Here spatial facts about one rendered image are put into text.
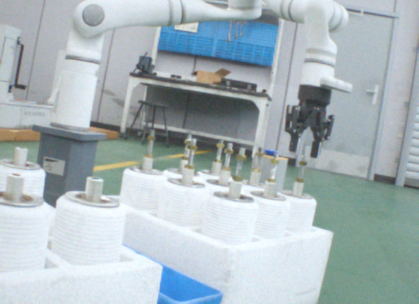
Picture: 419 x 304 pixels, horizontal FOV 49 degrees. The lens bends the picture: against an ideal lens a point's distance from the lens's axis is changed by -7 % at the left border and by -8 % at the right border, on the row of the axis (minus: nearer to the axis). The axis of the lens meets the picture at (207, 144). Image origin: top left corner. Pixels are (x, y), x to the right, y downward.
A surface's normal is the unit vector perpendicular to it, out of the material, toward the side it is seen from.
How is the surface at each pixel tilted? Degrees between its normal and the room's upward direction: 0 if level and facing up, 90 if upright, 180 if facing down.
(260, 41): 90
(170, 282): 88
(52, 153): 91
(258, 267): 90
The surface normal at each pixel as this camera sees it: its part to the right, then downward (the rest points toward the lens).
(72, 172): 0.52, 0.11
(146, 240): -0.63, -0.07
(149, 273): 0.72, 0.16
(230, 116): -0.20, 0.02
